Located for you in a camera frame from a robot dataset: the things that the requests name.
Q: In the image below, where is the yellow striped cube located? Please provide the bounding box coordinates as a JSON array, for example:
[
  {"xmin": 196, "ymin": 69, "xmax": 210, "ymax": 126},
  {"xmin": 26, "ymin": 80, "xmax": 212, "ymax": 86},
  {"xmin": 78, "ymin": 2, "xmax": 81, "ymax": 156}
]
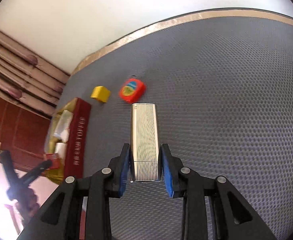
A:
[{"xmin": 91, "ymin": 86, "xmax": 111, "ymax": 103}]

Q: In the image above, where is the clear box with red card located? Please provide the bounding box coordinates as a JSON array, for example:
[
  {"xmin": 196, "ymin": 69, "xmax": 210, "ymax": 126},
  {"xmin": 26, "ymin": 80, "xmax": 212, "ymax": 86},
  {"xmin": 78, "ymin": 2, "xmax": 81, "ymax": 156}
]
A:
[{"xmin": 43, "ymin": 153, "xmax": 61, "ymax": 170}]

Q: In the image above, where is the white power adapter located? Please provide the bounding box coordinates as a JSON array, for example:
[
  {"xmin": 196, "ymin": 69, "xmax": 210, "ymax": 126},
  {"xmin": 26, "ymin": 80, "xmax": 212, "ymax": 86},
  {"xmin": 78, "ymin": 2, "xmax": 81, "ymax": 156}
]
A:
[{"xmin": 54, "ymin": 142, "xmax": 67, "ymax": 160}]

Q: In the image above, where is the clear box with blue label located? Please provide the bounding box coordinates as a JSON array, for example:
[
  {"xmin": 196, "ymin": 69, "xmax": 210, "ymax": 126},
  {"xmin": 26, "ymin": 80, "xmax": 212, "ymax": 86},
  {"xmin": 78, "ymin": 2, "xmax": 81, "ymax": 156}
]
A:
[{"xmin": 53, "ymin": 110, "xmax": 73, "ymax": 143}]

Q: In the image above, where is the person left hand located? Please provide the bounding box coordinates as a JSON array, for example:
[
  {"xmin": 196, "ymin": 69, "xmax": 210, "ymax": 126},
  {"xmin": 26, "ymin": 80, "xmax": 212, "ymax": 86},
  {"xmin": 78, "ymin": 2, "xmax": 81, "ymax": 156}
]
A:
[{"xmin": 15, "ymin": 187, "xmax": 40, "ymax": 227}]

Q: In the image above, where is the dark red wooden door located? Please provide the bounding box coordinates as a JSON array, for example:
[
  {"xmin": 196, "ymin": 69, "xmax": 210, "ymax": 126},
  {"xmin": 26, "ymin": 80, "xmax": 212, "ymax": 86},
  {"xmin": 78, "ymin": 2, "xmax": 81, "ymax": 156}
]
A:
[{"xmin": 0, "ymin": 98, "xmax": 50, "ymax": 171}]

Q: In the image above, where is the red gold tin box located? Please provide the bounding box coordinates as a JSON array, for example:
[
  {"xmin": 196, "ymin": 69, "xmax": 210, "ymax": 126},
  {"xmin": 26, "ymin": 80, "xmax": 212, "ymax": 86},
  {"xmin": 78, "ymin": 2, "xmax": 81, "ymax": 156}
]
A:
[{"xmin": 44, "ymin": 98, "xmax": 91, "ymax": 185}]

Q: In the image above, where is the grey honeycomb table mat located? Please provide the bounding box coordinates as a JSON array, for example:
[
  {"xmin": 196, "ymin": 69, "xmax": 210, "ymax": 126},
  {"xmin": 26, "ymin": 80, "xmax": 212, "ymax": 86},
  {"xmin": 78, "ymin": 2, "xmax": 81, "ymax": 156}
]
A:
[{"xmin": 59, "ymin": 17, "xmax": 293, "ymax": 239}]

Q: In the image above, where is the beige patterned curtain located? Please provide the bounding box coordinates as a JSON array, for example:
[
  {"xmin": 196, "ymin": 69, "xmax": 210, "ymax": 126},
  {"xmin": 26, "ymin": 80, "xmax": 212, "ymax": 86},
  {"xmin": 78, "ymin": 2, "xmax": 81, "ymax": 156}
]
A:
[{"xmin": 0, "ymin": 32, "xmax": 69, "ymax": 117}]

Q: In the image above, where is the gold satin tablecloth edge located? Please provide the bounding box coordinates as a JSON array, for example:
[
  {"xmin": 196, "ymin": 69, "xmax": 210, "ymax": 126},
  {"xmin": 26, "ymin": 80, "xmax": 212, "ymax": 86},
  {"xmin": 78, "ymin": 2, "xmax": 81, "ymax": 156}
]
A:
[{"xmin": 72, "ymin": 8, "xmax": 293, "ymax": 75}]

